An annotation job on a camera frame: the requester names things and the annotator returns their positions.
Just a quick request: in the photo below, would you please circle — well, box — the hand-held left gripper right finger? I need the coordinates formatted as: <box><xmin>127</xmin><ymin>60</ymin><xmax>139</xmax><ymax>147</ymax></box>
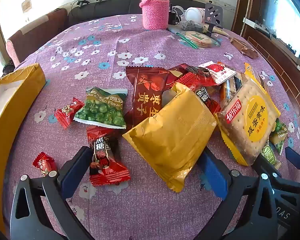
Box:
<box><xmin>196</xmin><ymin>146</ymin><xmax>279</xmax><ymax>240</ymax></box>

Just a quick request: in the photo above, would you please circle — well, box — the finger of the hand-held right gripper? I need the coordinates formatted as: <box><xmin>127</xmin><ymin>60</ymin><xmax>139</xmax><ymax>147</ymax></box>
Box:
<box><xmin>285</xmin><ymin>146</ymin><xmax>300</xmax><ymax>178</ymax></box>
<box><xmin>251</xmin><ymin>154</ymin><xmax>300</xmax><ymax>193</ymax></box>

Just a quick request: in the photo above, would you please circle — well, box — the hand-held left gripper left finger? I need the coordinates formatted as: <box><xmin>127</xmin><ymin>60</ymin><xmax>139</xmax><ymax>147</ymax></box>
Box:
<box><xmin>10</xmin><ymin>145</ymin><xmax>94</xmax><ymax>240</ymax></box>

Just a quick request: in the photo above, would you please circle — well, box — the green white small packet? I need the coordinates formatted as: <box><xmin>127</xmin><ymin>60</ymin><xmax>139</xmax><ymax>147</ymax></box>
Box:
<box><xmin>260</xmin><ymin>140</ymin><xmax>282</xmax><ymax>169</ymax></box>

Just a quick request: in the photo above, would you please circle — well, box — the red dark-centre candy packet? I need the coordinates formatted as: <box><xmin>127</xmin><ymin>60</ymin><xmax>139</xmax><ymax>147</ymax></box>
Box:
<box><xmin>86</xmin><ymin>126</ymin><xmax>131</xmax><ymax>187</ymax></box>
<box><xmin>195</xmin><ymin>86</ymin><xmax>222</xmax><ymax>114</ymax></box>

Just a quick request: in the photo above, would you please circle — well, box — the yellow cracker packet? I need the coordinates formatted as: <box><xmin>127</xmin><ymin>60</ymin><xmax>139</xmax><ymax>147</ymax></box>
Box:
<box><xmin>214</xmin><ymin>62</ymin><xmax>282</xmax><ymax>166</ymax></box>

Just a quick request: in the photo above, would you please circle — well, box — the gold foil snack packet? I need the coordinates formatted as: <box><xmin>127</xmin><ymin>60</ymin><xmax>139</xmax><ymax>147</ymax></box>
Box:
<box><xmin>122</xmin><ymin>82</ymin><xmax>218</xmax><ymax>193</ymax></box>

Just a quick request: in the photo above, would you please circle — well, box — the small red candy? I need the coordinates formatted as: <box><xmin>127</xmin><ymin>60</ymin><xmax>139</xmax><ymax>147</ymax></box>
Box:
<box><xmin>54</xmin><ymin>97</ymin><xmax>85</xmax><ymax>130</ymax></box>
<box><xmin>32</xmin><ymin>152</ymin><xmax>59</xmax><ymax>178</ymax></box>

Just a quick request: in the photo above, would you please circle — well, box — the yellow cardboard tray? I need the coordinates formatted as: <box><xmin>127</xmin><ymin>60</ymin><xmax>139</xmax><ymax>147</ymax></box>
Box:
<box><xmin>0</xmin><ymin>63</ymin><xmax>47</xmax><ymax>230</ymax></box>

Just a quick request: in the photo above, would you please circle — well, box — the white red-print snack packet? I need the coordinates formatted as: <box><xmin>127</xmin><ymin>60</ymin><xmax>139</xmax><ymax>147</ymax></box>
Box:
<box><xmin>197</xmin><ymin>61</ymin><xmax>237</xmax><ymax>85</ymax></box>

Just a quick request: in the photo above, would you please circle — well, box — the brown date snack packet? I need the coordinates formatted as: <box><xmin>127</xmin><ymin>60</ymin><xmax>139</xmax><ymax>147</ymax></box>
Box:
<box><xmin>124</xmin><ymin>66</ymin><xmax>170</xmax><ymax>130</ymax></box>

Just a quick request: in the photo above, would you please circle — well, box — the wooden television cabinet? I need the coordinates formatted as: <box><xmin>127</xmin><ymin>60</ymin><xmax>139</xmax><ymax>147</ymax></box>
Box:
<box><xmin>241</xmin><ymin>17</ymin><xmax>300</xmax><ymax>110</ymax></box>

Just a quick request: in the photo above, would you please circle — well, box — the brown wrapped packet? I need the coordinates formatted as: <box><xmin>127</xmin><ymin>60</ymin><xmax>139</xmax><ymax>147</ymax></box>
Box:
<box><xmin>229</xmin><ymin>37</ymin><xmax>259</xmax><ymax>59</ymax></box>

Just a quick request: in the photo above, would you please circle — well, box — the dark cloth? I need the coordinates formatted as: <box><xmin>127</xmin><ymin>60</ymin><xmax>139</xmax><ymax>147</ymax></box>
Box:
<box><xmin>2</xmin><ymin>62</ymin><xmax>15</xmax><ymax>77</ymax></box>

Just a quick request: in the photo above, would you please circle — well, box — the round crackers green-label packet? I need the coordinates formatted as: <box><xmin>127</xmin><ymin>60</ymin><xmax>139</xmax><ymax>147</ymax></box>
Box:
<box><xmin>175</xmin><ymin>30</ymin><xmax>222</xmax><ymax>49</ymax></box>

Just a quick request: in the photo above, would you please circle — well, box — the purple floral tablecloth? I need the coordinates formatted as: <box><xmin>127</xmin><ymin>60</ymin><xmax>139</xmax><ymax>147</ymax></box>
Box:
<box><xmin>2</xmin><ymin>14</ymin><xmax>300</xmax><ymax>240</ymax></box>

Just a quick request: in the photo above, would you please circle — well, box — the maroon armchair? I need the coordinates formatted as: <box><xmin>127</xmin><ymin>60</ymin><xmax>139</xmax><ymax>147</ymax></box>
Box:
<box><xmin>5</xmin><ymin>8</ymin><xmax>68</xmax><ymax>67</ymax></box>

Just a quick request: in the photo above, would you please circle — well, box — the television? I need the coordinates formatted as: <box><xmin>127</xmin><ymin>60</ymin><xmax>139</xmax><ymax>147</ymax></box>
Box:
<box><xmin>260</xmin><ymin>0</ymin><xmax>300</xmax><ymax>63</ymax></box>

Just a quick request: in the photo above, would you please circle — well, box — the cream banana-shaped item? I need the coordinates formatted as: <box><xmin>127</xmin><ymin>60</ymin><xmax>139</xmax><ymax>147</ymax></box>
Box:
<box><xmin>211</xmin><ymin>27</ymin><xmax>232</xmax><ymax>37</ymax></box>

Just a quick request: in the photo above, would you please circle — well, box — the white long box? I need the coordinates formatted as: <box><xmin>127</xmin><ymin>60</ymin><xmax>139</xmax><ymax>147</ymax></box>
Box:
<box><xmin>244</xmin><ymin>18</ymin><xmax>260</xmax><ymax>28</ymax></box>

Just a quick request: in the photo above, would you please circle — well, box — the black crumpled bag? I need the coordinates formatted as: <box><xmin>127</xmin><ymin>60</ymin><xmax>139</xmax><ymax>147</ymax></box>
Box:
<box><xmin>179</xmin><ymin>20</ymin><xmax>205</xmax><ymax>32</ymax></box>

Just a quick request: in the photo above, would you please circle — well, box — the grey phone stand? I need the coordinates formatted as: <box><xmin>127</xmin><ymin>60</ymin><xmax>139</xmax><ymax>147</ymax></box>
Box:
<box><xmin>204</xmin><ymin>3</ymin><xmax>224</xmax><ymax>37</ymax></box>

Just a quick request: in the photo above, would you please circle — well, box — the white jar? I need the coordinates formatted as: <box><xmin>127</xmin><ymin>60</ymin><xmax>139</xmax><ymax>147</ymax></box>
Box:
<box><xmin>184</xmin><ymin>7</ymin><xmax>207</xmax><ymax>23</ymax></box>

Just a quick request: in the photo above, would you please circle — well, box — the black leather sofa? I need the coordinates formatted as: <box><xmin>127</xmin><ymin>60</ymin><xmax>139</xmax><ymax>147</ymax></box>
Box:
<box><xmin>68</xmin><ymin>0</ymin><xmax>208</xmax><ymax>28</ymax></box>

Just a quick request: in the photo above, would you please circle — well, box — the pink thermos with knitted sleeve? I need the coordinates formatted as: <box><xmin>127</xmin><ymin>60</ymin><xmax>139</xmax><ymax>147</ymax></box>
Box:
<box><xmin>139</xmin><ymin>0</ymin><xmax>170</xmax><ymax>30</ymax></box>

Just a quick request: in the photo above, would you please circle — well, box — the black charger with cable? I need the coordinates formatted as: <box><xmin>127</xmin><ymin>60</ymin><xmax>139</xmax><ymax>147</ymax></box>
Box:
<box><xmin>168</xmin><ymin>4</ymin><xmax>184</xmax><ymax>25</ymax></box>

